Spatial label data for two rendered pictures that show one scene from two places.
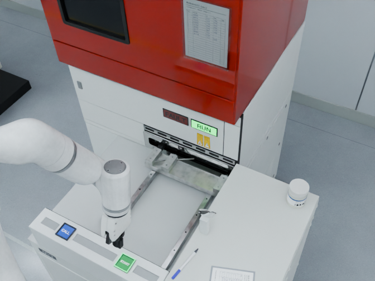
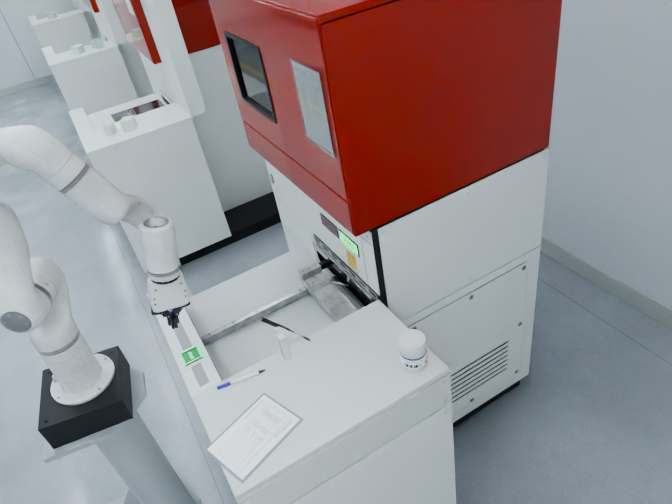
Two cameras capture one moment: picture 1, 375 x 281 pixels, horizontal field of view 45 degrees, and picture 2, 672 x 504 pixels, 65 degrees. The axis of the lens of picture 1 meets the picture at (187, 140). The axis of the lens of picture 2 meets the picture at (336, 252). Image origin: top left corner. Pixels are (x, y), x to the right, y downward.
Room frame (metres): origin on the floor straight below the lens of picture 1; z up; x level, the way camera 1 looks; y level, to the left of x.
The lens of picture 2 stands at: (0.09, -0.83, 2.09)
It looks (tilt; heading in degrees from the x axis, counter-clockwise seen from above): 37 degrees down; 36
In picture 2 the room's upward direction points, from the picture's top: 11 degrees counter-clockwise
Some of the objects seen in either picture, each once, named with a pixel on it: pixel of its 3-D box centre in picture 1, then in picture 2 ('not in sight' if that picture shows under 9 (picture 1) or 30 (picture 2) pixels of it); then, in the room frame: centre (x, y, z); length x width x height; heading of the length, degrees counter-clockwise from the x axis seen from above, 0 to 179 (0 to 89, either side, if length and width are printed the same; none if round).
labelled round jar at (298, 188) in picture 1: (297, 193); (413, 350); (0.94, -0.39, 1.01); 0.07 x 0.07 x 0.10
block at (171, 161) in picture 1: (169, 163); (320, 282); (1.21, 0.08, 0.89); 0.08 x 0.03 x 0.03; 149
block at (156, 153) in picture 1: (153, 156); (309, 271); (1.25, 0.15, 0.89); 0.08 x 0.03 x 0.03; 149
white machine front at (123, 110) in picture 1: (152, 119); (318, 227); (1.36, 0.15, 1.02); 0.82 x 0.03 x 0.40; 59
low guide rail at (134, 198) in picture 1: (134, 198); (268, 309); (1.08, 0.23, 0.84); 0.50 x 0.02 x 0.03; 149
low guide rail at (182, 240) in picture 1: (191, 225); not in sight; (0.94, 0.00, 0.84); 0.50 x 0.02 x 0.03; 149
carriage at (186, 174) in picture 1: (186, 173); (332, 299); (1.17, 0.01, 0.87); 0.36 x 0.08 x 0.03; 59
